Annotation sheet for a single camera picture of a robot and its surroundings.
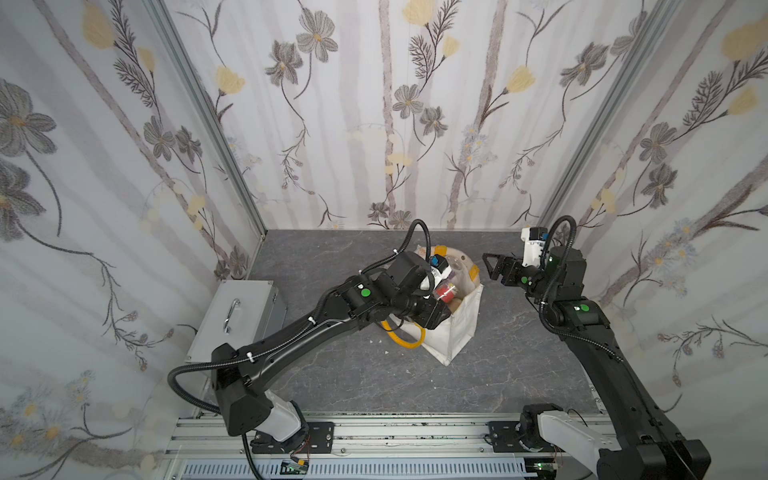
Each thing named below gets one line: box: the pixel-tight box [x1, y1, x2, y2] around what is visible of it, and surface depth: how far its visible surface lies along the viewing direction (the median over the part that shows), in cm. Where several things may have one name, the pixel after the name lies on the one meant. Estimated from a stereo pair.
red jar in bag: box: [433, 282, 457, 303], surface depth 86 cm
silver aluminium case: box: [185, 280, 287, 363], surface depth 82 cm
